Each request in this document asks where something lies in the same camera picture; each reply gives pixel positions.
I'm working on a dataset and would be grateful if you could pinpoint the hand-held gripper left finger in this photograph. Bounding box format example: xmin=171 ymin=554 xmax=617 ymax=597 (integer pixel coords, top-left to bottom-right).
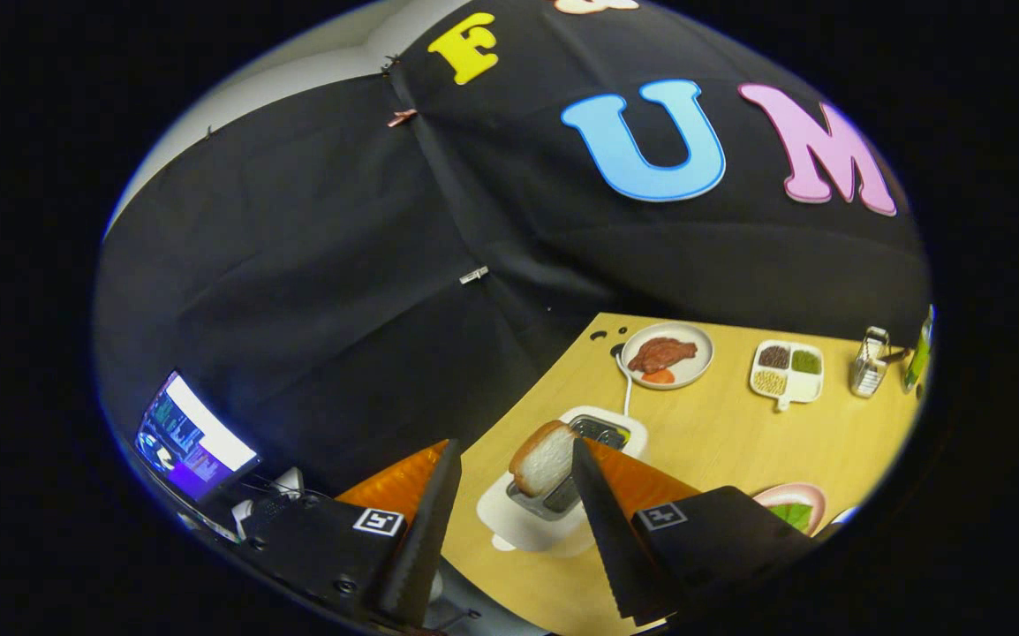
xmin=240 ymin=438 xmax=464 ymax=630

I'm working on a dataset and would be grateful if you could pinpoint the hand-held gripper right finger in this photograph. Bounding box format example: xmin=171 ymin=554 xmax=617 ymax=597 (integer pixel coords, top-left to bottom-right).
xmin=570 ymin=436 xmax=821 ymax=624

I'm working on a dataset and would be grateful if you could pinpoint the toasted bread slice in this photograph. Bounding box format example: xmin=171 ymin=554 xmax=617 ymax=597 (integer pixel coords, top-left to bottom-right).
xmin=509 ymin=420 xmax=579 ymax=497

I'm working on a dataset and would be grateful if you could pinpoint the green lettuce leaf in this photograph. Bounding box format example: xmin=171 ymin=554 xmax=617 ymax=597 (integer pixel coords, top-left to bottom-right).
xmin=770 ymin=502 xmax=815 ymax=534

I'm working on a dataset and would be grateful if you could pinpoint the white toaster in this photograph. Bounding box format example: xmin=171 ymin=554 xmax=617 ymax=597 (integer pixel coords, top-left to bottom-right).
xmin=477 ymin=405 xmax=649 ymax=553

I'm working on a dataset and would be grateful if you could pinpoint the pink round plate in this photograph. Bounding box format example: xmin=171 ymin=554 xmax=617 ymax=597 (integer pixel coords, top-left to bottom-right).
xmin=752 ymin=482 xmax=828 ymax=538

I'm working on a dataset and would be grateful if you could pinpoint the brown meat piece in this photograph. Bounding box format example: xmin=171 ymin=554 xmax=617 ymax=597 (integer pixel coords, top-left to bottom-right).
xmin=627 ymin=337 xmax=698 ymax=374

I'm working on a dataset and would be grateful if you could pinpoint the white round plate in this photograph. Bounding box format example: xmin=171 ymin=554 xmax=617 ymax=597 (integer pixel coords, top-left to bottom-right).
xmin=620 ymin=322 xmax=715 ymax=390

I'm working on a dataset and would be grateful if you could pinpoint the white divided dish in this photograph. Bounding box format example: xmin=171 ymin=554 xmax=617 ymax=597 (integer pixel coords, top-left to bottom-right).
xmin=749 ymin=340 xmax=825 ymax=413

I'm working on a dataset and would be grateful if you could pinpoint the laptop screen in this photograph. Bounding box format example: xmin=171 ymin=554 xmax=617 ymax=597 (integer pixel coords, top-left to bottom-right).
xmin=132 ymin=371 xmax=260 ymax=504

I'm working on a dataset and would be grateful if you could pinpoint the black backdrop cloth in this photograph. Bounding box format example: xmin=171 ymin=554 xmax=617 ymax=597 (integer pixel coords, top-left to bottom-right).
xmin=93 ymin=0 xmax=932 ymax=522

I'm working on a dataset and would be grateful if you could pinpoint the green label plastic bottle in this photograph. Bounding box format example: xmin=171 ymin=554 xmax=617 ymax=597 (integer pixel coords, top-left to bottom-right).
xmin=902 ymin=305 xmax=936 ymax=394

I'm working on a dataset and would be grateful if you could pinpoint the metal wire utensil holder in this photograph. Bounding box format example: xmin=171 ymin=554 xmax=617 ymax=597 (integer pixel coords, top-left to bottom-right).
xmin=849 ymin=327 xmax=894 ymax=398

